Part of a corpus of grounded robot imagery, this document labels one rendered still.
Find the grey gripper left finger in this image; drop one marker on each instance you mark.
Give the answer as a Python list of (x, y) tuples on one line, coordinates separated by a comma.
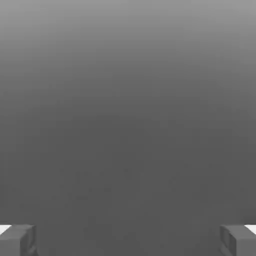
[(17, 241)]

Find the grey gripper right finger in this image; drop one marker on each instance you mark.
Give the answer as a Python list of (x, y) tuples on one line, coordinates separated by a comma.
[(239, 241)]

